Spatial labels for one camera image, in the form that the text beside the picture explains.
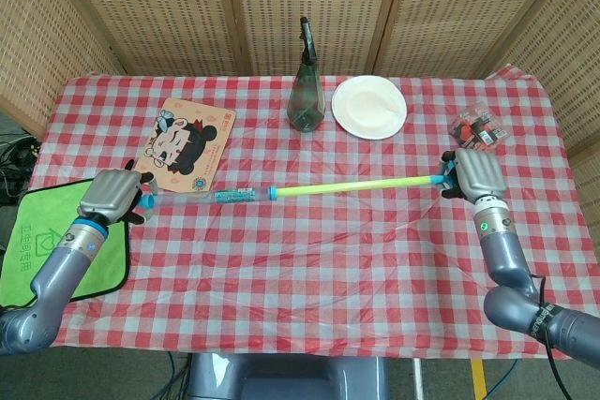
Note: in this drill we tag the cartoon girl mouse pad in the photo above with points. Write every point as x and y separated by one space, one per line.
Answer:
187 147

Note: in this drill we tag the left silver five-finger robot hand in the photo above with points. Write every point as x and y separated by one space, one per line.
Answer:
110 194

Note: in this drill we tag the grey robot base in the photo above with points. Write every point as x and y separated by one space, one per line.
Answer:
286 376

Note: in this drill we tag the clear box of coffee capsules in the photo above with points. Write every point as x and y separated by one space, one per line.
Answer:
478 130

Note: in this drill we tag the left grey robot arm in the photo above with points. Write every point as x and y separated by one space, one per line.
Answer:
51 278

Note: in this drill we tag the green microfiber cloth black trim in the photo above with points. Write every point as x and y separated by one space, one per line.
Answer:
33 241

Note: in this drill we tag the red white checkered tablecloth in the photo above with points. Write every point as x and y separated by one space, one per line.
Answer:
300 278

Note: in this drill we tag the white paper plate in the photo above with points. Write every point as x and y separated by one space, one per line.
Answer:
369 107

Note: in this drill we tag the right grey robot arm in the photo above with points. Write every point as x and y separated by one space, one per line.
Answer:
506 255

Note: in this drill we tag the woven bamboo folding screen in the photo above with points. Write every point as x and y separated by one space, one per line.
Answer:
164 6

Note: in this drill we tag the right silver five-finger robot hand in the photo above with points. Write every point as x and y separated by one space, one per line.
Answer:
478 173

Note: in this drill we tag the dark green plastic bottle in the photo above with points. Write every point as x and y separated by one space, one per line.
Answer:
307 100

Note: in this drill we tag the yellow floor tape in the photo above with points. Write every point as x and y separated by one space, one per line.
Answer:
478 379

